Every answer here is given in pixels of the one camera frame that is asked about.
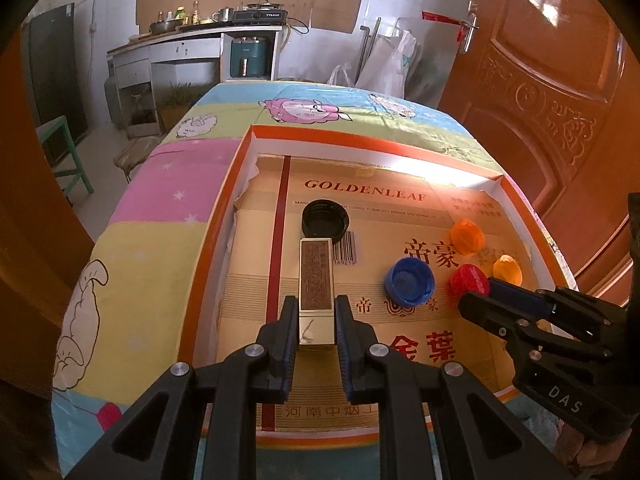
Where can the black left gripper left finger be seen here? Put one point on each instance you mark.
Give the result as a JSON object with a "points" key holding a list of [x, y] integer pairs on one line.
{"points": [[200, 419]]}

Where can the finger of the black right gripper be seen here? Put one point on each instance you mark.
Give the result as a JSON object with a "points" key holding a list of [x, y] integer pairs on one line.
{"points": [[586, 318], [514, 320]]}

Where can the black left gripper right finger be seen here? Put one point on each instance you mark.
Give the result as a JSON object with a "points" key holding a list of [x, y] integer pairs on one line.
{"points": [[434, 422]]}

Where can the light orange bottle cap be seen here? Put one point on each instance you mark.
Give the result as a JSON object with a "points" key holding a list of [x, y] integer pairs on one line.
{"points": [[507, 269]]}

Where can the red bottle cap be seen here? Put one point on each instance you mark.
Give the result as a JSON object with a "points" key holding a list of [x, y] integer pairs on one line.
{"points": [[467, 278]]}

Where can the dark orange bottle cap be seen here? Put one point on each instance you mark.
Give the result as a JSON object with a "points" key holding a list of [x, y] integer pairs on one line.
{"points": [[467, 237]]}

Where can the blue bottle cap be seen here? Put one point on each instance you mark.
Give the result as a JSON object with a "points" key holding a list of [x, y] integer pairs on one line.
{"points": [[410, 282]]}

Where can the gold brown lighter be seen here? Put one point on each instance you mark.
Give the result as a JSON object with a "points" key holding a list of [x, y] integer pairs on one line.
{"points": [[316, 292]]}

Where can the black bottle cap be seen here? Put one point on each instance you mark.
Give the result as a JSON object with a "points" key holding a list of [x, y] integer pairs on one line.
{"points": [[325, 218]]}

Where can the colourful cartoon sheep tablecloth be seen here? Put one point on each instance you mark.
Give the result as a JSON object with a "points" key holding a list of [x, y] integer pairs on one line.
{"points": [[122, 328]]}

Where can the orange white cardboard tray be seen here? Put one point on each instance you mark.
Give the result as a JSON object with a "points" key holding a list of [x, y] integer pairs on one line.
{"points": [[401, 202]]}

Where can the brown wooden door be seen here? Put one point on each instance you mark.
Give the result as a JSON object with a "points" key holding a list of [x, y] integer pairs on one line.
{"points": [[551, 89]]}

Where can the white plastic bag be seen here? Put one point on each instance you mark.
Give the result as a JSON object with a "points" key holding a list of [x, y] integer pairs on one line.
{"points": [[386, 69]]}

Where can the green metal stool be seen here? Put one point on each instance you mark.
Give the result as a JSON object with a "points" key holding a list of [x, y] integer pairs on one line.
{"points": [[55, 138]]}

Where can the white kitchen counter cabinet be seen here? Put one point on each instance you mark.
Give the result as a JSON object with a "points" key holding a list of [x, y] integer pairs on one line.
{"points": [[149, 77]]}

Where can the teal air fryer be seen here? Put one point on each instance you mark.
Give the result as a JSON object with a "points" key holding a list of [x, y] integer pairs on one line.
{"points": [[249, 56]]}

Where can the black refrigerator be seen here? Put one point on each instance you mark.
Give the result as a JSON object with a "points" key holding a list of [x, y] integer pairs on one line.
{"points": [[50, 69]]}

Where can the metal wok pan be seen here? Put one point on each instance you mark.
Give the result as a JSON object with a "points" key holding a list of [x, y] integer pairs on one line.
{"points": [[165, 27]]}

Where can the black gas stove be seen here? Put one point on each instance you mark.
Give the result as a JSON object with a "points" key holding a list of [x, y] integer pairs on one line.
{"points": [[261, 13]]}

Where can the silver door handle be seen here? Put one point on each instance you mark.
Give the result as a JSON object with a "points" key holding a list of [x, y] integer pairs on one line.
{"points": [[468, 27]]}

